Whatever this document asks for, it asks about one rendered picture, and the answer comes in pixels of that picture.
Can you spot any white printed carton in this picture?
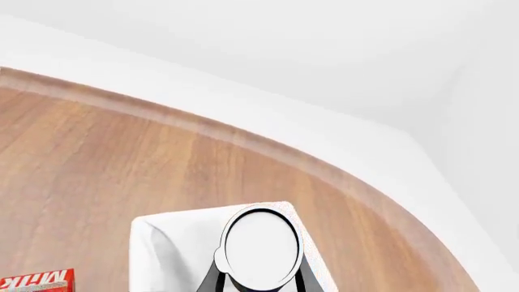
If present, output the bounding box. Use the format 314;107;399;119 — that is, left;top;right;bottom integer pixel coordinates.
129;200;340;292

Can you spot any red milk carton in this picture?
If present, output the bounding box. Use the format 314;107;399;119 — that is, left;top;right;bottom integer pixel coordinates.
0;268;76;292

